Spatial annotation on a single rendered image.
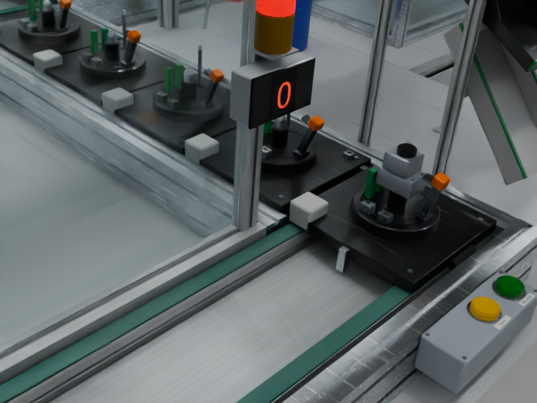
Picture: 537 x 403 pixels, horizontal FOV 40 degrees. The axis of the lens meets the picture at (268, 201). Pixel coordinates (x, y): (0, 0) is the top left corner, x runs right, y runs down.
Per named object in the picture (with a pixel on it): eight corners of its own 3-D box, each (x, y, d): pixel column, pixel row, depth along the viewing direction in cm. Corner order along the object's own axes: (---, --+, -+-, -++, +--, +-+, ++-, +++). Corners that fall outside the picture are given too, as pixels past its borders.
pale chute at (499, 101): (552, 165, 132) (573, 158, 129) (506, 185, 125) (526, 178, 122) (491, 23, 134) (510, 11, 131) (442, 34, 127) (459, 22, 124)
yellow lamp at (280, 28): (299, 49, 97) (303, 13, 95) (273, 57, 94) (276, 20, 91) (272, 37, 100) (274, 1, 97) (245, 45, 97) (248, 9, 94)
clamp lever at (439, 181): (433, 215, 114) (451, 178, 109) (426, 220, 113) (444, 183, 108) (415, 201, 116) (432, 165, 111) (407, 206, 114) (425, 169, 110)
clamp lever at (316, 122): (308, 152, 128) (325, 121, 123) (301, 156, 127) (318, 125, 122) (295, 138, 129) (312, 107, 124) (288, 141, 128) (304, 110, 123)
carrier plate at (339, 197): (495, 230, 121) (498, 219, 119) (411, 294, 105) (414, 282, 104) (376, 171, 134) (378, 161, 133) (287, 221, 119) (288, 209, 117)
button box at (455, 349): (531, 322, 110) (542, 289, 106) (456, 396, 97) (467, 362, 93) (489, 298, 114) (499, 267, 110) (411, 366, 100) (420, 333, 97)
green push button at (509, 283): (526, 294, 107) (530, 284, 106) (513, 307, 104) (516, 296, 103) (501, 281, 109) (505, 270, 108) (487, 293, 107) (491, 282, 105)
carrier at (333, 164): (370, 168, 135) (380, 105, 128) (280, 217, 119) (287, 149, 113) (273, 120, 148) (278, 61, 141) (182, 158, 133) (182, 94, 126)
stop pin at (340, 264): (347, 269, 113) (350, 249, 111) (342, 273, 112) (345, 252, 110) (340, 265, 114) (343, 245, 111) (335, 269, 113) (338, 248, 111)
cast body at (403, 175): (424, 190, 115) (433, 151, 111) (408, 200, 112) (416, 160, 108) (381, 169, 120) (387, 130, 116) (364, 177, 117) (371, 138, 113)
